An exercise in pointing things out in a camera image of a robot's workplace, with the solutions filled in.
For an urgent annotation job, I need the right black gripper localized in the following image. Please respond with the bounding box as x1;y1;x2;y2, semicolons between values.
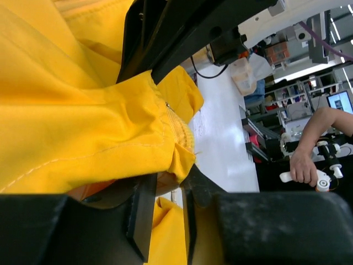
116;0;277;84

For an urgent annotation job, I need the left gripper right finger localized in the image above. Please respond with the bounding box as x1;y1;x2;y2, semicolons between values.
181;166;352;264

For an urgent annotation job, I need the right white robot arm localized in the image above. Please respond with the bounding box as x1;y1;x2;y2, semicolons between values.
117;1;345;83

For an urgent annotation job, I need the translucent plastic container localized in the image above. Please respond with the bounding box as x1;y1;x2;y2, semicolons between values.
230;57;256;96

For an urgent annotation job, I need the computer monitor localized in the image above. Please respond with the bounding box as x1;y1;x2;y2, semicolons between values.
327;91;352;114

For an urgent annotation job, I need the yellow zip-up jacket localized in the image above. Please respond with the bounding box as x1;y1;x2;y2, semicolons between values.
1;1;204;264

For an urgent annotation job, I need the operator's bare hand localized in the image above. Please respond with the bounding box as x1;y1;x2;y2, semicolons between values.
290;149;318;187

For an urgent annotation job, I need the operator's bare forearm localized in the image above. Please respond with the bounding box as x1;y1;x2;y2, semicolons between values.
296;107;352;155

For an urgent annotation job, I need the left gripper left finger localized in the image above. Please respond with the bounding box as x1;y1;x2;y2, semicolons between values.
1;174;157;264

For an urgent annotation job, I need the white teleoperation controller handle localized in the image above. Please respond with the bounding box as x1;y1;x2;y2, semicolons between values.
280;136;343;192

